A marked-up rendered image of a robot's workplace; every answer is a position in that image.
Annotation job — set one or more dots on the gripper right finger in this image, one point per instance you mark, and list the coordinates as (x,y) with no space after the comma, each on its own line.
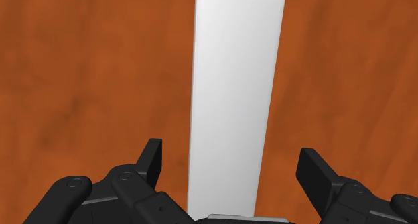
(329,184)

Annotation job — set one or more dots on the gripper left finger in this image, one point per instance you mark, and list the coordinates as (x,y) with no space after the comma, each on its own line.
(130,187)

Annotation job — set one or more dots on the white flat rectangular slab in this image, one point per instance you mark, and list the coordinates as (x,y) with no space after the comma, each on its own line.
(232,102)

